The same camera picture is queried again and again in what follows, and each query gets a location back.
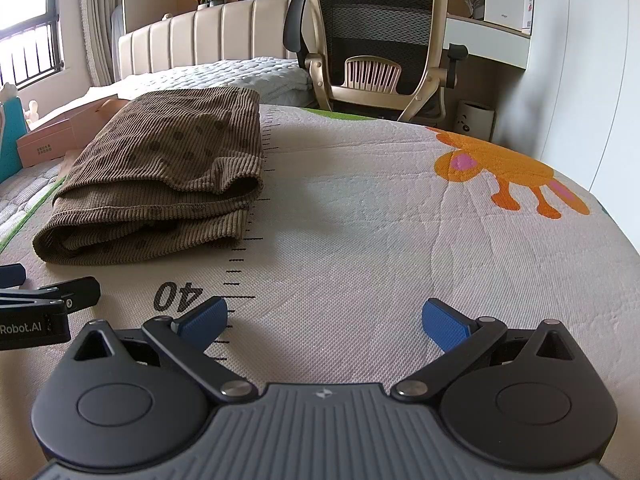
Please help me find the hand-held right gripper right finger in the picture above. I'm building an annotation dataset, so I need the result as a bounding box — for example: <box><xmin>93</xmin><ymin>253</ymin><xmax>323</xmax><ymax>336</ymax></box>
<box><xmin>391</xmin><ymin>298</ymin><xmax>577</xmax><ymax>402</ymax></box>

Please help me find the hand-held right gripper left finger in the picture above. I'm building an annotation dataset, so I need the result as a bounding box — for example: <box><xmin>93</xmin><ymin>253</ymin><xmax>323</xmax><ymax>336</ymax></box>
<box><xmin>74</xmin><ymin>296</ymin><xmax>254</xmax><ymax>402</ymax></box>

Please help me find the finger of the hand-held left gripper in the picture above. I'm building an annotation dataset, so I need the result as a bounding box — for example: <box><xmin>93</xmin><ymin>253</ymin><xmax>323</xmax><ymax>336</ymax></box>
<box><xmin>0</xmin><ymin>276</ymin><xmax>102</xmax><ymax>312</ymax></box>
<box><xmin>0</xmin><ymin>263</ymin><xmax>27</xmax><ymax>287</ymax></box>

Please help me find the brown dotted corduroy garment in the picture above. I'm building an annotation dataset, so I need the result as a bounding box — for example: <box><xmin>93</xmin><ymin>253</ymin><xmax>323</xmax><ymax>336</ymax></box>
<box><xmin>32</xmin><ymin>86</ymin><xmax>266</xmax><ymax>266</ymax></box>

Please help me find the teal white toy box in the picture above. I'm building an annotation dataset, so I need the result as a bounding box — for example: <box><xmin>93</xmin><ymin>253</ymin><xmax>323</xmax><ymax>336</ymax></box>
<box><xmin>0</xmin><ymin>97</ymin><xmax>26</xmax><ymax>184</ymax></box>

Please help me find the printed play mat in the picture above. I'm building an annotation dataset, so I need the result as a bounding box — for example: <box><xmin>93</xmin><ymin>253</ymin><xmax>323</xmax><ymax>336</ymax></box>
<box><xmin>0</xmin><ymin>104</ymin><xmax>632</xmax><ymax>461</ymax></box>

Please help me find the pink cardboard box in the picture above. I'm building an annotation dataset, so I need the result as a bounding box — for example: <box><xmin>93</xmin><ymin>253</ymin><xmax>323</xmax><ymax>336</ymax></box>
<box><xmin>16</xmin><ymin>87</ymin><xmax>132</xmax><ymax>169</ymax></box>

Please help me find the white bin with face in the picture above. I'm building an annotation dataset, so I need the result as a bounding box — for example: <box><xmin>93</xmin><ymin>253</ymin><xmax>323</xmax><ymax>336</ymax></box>
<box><xmin>457</xmin><ymin>100</ymin><xmax>495</xmax><ymax>139</ymax></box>

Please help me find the window with railing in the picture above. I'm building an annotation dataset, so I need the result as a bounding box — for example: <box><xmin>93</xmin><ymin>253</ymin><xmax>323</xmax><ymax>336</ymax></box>
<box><xmin>0</xmin><ymin>0</ymin><xmax>66</xmax><ymax>89</ymax></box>

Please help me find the grey curtain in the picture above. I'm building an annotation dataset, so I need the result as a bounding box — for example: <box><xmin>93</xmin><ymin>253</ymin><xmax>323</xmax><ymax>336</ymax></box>
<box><xmin>50</xmin><ymin>0</ymin><xmax>124</xmax><ymax>89</ymax></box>

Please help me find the beige padded headboard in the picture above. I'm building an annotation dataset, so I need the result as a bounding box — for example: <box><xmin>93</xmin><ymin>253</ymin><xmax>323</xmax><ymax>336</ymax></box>
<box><xmin>117</xmin><ymin>0</ymin><xmax>301</xmax><ymax>84</ymax></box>

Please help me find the white desk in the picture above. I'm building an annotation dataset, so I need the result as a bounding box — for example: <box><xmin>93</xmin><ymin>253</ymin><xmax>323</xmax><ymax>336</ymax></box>
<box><xmin>445</xmin><ymin>12</ymin><xmax>532</xmax><ymax>74</ymax></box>

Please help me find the beige mesh office chair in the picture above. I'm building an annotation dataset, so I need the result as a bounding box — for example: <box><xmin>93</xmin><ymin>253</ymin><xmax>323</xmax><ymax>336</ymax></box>
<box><xmin>282</xmin><ymin>0</ymin><xmax>469</xmax><ymax>124</ymax></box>

